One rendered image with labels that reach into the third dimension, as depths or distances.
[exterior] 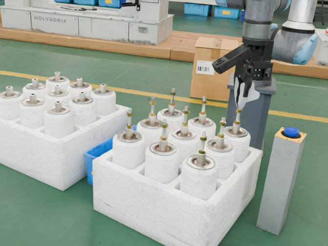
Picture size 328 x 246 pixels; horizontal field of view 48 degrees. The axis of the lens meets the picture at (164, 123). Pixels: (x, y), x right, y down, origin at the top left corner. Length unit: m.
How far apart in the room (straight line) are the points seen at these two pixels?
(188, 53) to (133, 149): 1.95
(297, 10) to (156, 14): 1.83
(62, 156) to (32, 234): 0.25
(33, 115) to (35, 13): 2.22
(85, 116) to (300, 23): 0.82
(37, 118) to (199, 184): 0.63
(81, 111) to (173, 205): 0.52
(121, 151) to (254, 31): 0.49
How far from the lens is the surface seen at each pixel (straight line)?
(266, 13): 1.04
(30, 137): 1.29
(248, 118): 1.51
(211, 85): 2.13
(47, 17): 3.41
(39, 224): 1.17
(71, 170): 1.28
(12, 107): 1.40
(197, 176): 0.93
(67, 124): 1.24
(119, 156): 1.06
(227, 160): 1.04
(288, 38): 1.40
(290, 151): 1.04
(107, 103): 1.40
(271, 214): 1.15
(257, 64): 1.07
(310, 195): 1.41
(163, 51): 2.96
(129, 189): 1.05
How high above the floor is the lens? 0.73
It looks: 24 degrees down
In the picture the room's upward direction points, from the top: 4 degrees clockwise
